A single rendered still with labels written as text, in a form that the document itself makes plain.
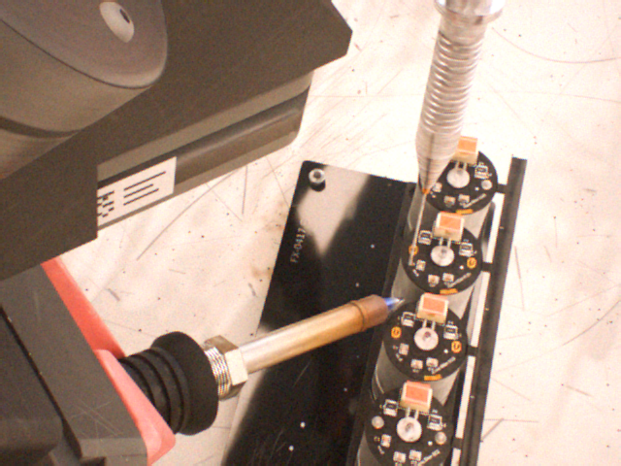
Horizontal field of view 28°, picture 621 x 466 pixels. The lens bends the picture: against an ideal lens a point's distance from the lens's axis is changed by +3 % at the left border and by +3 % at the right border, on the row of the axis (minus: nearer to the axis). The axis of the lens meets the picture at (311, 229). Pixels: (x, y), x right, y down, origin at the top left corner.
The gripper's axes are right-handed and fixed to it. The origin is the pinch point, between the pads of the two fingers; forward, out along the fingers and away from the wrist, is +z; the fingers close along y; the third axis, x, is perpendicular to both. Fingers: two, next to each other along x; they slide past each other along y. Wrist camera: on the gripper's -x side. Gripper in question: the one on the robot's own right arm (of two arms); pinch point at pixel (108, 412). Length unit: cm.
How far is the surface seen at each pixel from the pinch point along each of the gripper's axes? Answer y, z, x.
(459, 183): 3.0, 12.1, -8.4
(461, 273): 0.5, 11.4, -6.9
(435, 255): 1.4, 11.1, -6.6
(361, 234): 5.1, 15.8, -4.3
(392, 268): 3.1, 14.8, -4.6
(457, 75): 2.2, 2.9, -10.7
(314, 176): 7.8, 15.4, -4.2
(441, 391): -1.9, 11.7, -4.2
